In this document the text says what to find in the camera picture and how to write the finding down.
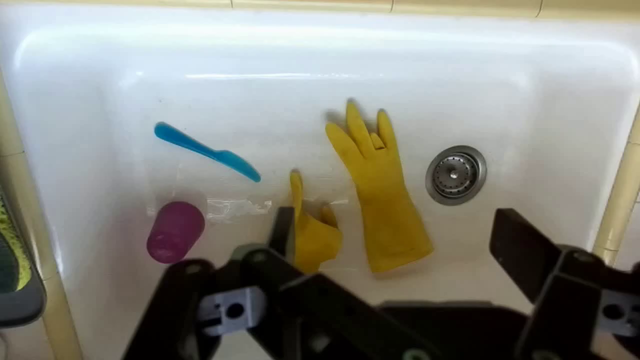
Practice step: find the yellow rubber glove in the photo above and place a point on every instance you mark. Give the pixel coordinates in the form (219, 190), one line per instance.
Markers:
(312, 241)
(382, 193)

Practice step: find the metal sink drain strainer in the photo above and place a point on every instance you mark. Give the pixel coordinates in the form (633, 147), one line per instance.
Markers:
(457, 174)

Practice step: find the yellow green sponge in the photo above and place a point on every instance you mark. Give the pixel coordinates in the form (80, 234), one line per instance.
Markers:
(12, 257)

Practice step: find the blue plastic knife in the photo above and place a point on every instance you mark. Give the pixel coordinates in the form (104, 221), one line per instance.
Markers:
(206, 153)

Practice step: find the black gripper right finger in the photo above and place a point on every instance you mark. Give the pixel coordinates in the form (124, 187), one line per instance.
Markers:
(572, 300)

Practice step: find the purple plastic cup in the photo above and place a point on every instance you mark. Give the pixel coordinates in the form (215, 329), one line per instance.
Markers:
(174, 233)

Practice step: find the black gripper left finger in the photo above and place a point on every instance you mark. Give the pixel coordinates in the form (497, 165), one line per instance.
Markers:
(312, 307)

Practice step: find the white ceramic sink basin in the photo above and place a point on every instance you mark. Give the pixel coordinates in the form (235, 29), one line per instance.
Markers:
(280, 100)

